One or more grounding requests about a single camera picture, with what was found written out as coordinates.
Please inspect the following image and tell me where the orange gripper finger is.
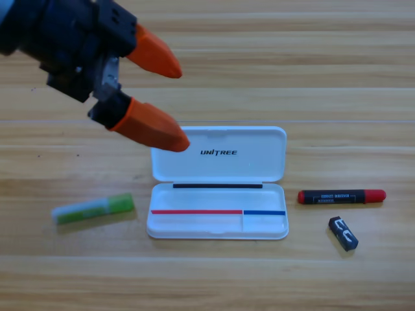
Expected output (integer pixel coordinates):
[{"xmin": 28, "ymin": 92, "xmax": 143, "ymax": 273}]
[
  {"xmin": 97, "ymin": 0, "xmax": 183, "ymax": 79},
  {"xmin": 87, "ymin": 92, "xmax": 191, "ymax": 153}
]

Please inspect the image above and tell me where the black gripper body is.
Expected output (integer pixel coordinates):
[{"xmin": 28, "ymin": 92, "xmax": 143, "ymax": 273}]
[{"xmin": 0, "ymin": 0, "xmax": 121, "ymax": 104}]

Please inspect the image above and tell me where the white Unitree pencil case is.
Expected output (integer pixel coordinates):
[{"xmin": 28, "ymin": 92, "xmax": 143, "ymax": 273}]
[{"xmin": 146, "ymin": 125, "xmax": 289, "ymax": 240}]

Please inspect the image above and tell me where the green glue stick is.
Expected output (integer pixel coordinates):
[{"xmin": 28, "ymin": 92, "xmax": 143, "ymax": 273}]
[{"xmin": 51, "ymin": 192, "xmax": 136, "ymax": 225}]

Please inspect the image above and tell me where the black marker with red cap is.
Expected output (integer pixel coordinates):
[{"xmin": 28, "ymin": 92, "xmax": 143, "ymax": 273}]
[{"xmin": 297, "ymin": 189, "xmax": 387, "ymax": 205}]

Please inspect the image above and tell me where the black eraser with white print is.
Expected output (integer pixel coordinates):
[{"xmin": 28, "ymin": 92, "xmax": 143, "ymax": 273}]
[{"xmin": 328, "ymin": 216, "xmax": 359, "ymax": 252}]

